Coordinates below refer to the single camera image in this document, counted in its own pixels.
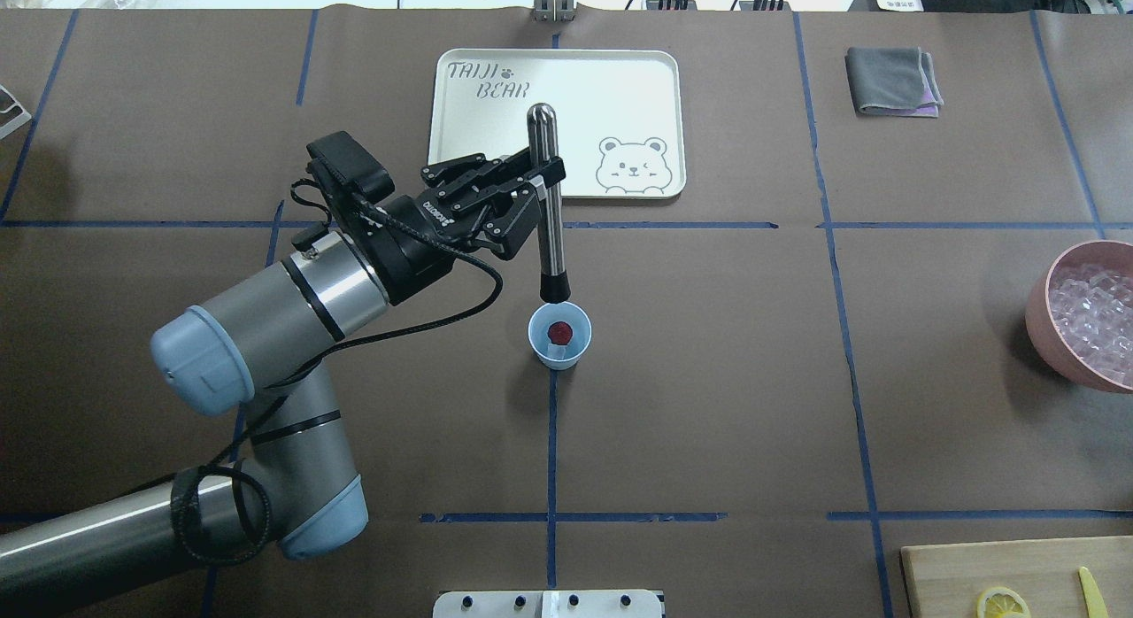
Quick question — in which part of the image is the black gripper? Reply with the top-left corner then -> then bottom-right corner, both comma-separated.
353,153 -> 567,305

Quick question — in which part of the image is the metal muddler black tip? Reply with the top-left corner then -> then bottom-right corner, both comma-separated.
527,103 -> 571,304

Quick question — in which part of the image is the light blue plastic cup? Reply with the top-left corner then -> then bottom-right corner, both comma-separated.
527,302 -> 593,371

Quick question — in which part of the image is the red strawberry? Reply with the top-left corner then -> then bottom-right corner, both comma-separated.
546,321 -> 574,347

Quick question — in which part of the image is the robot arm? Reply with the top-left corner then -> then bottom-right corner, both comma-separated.
3,132 -> 569,617

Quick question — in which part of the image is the pile of ice cubes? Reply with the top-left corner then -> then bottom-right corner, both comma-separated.
1048,264 -> 1132,386

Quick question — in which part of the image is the cream bear tray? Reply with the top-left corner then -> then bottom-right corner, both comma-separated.
428,48 -> 687,201

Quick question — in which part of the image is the grey folded cloth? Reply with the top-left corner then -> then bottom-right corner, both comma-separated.
844,48 -> 944,119

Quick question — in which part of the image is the wooden cutting board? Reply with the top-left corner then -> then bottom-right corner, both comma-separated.
901,535 -> 1132,617

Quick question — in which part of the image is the pink bowl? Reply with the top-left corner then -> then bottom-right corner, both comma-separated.
1025,240 -> 1132,395

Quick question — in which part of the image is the lemon slices row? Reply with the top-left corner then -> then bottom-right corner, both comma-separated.
976,586 -> 1032,618

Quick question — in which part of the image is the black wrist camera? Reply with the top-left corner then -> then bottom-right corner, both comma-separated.
306,132 -> 397,214

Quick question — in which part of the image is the aluminium frame post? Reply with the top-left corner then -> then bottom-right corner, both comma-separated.
533,0 -> 577,22

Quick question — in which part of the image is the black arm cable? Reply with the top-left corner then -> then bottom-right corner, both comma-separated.
168,180 -> 505,566

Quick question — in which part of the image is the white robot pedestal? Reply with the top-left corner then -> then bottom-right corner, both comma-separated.
432,589 -> 667,617

